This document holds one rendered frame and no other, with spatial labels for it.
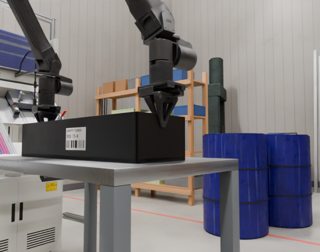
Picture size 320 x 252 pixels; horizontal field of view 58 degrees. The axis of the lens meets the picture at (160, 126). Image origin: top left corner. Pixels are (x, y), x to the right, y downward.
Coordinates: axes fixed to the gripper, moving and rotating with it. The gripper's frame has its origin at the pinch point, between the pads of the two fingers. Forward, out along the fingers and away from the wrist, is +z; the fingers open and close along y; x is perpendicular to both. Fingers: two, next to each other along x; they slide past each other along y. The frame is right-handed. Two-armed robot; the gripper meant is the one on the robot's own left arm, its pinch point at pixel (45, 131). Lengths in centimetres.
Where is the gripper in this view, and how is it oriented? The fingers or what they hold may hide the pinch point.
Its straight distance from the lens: 114.2
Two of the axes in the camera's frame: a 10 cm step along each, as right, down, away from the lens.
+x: -6.7, -0.5, -7.4
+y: -7.4, 0.3, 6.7
